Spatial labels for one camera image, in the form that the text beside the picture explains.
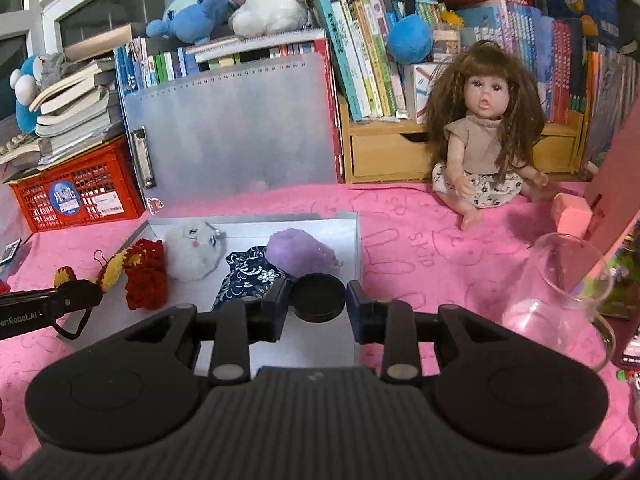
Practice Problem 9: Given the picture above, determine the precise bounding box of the yellow red crochet strap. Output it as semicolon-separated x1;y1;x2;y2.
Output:
52;246;147;294

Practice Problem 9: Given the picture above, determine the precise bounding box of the blue floral brocade pouch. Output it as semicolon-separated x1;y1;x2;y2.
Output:
213;246;286;311

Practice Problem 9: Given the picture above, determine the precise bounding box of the black round lid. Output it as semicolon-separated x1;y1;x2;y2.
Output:
288;273;345;323

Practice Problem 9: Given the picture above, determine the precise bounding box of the white fluffy plush toy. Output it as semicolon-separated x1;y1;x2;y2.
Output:
164;221;226;283

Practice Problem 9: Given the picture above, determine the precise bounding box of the purple fluffy plush toy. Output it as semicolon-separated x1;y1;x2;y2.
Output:
265;229;342;278

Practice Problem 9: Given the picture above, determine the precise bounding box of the silver shallow box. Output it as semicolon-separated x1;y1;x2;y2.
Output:
64;212;361;372

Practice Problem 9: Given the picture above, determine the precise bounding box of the red plastic crate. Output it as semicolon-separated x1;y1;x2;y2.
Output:
6;136;144;232

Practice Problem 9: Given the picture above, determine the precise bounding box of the wooden drawer organizer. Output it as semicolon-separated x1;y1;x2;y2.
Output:
338;96;584;184

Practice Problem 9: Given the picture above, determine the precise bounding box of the stack of books on crate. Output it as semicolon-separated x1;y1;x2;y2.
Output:
1;24;142;168

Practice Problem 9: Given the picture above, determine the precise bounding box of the translucent clipboard folder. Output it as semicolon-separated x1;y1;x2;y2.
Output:
122;52;340;214

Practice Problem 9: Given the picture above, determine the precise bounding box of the blue white doraemon plush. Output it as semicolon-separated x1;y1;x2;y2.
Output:
10;53;65;134

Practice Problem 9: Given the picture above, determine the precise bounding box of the brown haired baby doll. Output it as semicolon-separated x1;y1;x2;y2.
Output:
426;40;555;230

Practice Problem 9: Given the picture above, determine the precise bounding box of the pink triangular stand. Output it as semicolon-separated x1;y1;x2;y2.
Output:
551;103;640;260

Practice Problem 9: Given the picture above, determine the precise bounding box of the smartphone showing video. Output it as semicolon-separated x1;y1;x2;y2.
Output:
618;324;640;372

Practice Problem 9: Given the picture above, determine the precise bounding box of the blue plush ball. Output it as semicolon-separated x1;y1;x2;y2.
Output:
387;14;433;65

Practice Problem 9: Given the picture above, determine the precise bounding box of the blue stitch plush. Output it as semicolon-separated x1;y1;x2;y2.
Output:
145;0;230;44

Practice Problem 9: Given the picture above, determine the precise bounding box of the row of upright books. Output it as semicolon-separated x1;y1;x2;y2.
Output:
115;0;639;182

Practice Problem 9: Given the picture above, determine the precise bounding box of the glass mug green handle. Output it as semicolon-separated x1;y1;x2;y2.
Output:
500;233;615;372

